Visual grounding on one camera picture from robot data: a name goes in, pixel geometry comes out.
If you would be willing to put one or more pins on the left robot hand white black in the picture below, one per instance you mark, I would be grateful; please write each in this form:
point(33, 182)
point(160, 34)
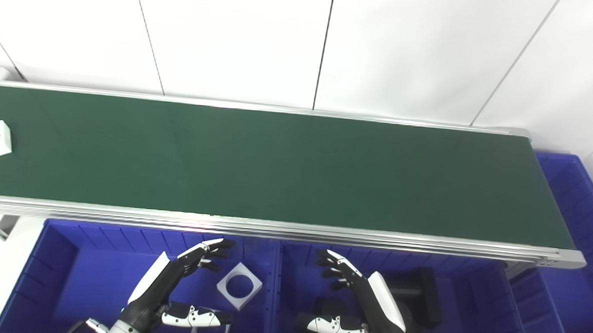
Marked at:
point(156, 285)

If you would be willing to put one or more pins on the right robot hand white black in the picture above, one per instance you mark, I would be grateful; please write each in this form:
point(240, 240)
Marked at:
point(383, 305)

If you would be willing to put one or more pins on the black T-shaped part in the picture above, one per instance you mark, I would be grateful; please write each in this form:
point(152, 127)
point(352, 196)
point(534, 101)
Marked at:
point(428, 297)

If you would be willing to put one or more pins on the blue bin with white parts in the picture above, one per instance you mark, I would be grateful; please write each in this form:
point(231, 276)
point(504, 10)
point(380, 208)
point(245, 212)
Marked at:
point(91, 287)

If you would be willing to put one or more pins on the blue bin with black parts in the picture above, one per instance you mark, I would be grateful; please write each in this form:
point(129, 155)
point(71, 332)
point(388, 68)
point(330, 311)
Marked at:
point(470, 314)

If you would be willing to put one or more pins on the green conveyor belt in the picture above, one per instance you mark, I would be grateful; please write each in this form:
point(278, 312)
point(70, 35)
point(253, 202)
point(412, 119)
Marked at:
point(274, 228)
point(276, 165)

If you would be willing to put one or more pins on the empty blue bin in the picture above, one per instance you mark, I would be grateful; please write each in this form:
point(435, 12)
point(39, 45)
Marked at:
point(566, 298)

